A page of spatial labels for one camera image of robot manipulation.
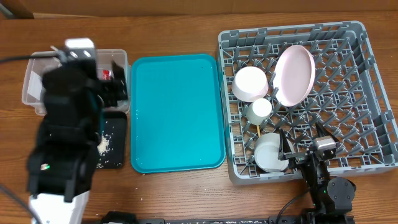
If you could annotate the black tray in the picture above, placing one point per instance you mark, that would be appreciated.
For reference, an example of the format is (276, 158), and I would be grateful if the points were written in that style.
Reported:
(115, 125)

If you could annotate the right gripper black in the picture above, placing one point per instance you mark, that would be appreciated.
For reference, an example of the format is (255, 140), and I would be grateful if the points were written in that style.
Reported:
(298, 157)

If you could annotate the clear plastic bin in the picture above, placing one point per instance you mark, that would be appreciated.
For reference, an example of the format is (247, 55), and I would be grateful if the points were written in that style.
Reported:
(103, 61)

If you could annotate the large pink plate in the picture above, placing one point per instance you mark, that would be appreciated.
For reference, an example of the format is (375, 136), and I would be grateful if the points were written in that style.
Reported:
(294, 75)

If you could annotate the white label sticker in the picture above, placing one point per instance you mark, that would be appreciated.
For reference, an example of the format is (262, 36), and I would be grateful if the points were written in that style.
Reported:
(35, 86)

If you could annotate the pale green cup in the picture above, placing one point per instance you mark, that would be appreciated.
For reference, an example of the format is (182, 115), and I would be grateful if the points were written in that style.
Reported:
(258, 111)

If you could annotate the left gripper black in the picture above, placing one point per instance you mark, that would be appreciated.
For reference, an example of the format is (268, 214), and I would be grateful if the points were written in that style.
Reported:
(110, 94)

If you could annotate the teal serving tray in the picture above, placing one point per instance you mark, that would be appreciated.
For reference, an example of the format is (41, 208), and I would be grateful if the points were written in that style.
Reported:
(176, 114)

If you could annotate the white bowl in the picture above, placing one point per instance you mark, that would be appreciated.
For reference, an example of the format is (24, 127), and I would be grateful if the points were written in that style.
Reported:
(266, 153)

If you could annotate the rice grains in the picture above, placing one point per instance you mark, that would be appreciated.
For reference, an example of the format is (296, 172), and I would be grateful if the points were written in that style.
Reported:
(104, 148)

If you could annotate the wooden chopstick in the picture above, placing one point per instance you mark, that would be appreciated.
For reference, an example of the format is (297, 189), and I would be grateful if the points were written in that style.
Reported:
(258, 131)

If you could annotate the grey dishwasher rack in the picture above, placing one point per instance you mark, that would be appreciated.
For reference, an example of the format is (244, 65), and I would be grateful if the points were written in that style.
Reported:
(348, 98)

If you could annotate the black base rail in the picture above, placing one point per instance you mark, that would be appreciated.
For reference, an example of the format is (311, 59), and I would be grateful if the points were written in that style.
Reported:
(270, 220)

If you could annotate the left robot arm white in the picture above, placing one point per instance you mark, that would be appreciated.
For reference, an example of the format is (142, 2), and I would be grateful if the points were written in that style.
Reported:
(65, 156)

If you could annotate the red snack wrapper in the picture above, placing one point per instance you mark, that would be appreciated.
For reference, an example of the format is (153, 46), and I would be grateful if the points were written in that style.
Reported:
(107, 74)

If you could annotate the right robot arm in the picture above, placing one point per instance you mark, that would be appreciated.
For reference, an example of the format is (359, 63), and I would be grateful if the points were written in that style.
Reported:
(331, 196)

